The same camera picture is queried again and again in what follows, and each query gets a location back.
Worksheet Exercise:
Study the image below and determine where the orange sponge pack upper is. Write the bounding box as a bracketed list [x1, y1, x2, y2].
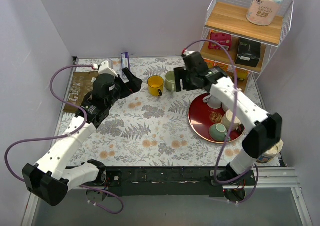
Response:
[233, 68, 250, 81]

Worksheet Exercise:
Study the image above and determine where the orange sponge pack lower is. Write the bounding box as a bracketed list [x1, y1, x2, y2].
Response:
[204, 59, 216, 68]

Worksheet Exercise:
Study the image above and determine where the aluminium frame rail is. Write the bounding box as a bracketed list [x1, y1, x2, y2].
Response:
[22, 167, 312, 225]

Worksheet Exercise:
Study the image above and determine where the white footed cup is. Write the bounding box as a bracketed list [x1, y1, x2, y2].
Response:
[202, 95, 229, 112]

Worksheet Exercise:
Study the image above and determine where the light green mug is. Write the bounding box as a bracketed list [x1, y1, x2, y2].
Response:
[164, 71, 176, 92]

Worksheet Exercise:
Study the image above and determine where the floral table mat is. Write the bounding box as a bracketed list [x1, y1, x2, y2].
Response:
[48, 56, 276, 167]

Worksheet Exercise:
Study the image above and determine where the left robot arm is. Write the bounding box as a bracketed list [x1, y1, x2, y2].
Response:
[22, 61, 143, 206]

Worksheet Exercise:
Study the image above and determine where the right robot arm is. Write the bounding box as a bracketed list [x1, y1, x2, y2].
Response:
[174, 50, 282, 185]

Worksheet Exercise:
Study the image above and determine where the yellow enamel mug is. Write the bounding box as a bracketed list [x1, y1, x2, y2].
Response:
[147, 75, 164, 97]

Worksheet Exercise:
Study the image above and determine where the purple foil box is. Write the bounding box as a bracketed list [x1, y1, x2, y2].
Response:
[121, 52, 130, 70]

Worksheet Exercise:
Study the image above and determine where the brown coffee bag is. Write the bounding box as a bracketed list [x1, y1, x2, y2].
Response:
[68, 71, 99, 106]

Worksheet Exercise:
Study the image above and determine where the beige ribbed mug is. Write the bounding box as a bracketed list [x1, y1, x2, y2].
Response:
[220, 110, 242, 131]

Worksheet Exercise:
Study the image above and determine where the black box on shelf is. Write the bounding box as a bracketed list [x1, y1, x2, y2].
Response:
[235, 38, 261, 67]

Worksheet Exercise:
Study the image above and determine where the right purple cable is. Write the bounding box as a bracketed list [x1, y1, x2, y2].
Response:
[181, 39, 260, 207]

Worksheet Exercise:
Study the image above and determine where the orange sponge pack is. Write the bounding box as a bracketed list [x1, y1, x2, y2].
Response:
[204, 59, 216, 68]
[233, 68, 250, 81]

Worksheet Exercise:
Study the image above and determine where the teal mug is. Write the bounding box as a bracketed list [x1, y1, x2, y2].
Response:
[209, 123, 231, 142]

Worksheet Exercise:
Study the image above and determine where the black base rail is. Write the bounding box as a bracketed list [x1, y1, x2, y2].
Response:
[74, 166, 256, 198]

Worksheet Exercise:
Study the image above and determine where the toilet paper roll on shelf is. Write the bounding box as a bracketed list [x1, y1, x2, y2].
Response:
[246, 0, 283, 26]

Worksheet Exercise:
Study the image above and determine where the red round tray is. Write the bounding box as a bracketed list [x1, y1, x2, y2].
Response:
[188, 93, 227, 144]

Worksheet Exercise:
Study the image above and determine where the orange pink box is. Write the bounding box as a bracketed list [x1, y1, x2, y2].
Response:
[208, 30, 232, 51]

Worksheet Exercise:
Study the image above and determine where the white wire shelf rack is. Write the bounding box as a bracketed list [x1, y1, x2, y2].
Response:
[192, 0, 295, 93]

